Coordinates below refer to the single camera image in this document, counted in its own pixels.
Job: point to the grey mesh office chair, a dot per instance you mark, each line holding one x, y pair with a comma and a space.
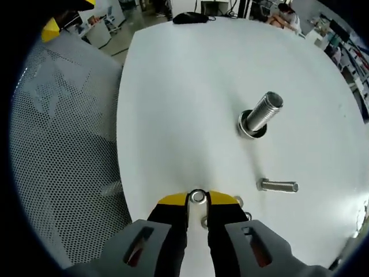
66, 144

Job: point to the large threaded steel stud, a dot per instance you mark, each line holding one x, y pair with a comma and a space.
263, 112

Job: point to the white storage shelves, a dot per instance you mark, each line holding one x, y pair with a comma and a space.
350, 52

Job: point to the small threaded steel stud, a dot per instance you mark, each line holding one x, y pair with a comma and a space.
278, 186

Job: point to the large dark washer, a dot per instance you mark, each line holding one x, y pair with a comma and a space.
261, 134
242, 124

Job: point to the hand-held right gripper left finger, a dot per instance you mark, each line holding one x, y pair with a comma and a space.
161, 225

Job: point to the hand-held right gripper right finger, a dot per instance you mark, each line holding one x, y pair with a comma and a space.
230, 225

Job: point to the black bag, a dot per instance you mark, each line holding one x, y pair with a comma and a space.
190, 18

